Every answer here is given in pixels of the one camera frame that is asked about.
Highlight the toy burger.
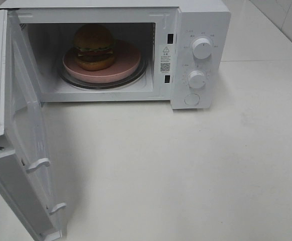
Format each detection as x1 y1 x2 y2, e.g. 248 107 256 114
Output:
73 24 115 71

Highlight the lower white control knob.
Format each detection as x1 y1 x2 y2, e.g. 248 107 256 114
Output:
188 70 207 89

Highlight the white warning label sticker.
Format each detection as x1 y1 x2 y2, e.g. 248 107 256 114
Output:
159 45 172 73

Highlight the glass microwave turntable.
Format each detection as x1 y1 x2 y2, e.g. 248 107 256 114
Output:
57 58 148 90

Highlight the white microwave door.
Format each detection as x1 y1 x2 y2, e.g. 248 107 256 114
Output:
0 10 66 240

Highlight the white microwave oven body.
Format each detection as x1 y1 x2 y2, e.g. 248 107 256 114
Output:
0 1 231 109

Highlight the pink round plate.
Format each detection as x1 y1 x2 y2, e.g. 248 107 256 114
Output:
63 40 141 84

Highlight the white control knob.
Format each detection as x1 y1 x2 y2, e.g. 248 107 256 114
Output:
188 70 207 89
191 36 213 60

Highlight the round white door button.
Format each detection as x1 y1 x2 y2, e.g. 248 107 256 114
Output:
185 93 200 106

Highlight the upper white control knob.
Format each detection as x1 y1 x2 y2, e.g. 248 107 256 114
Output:
191 36 213 60

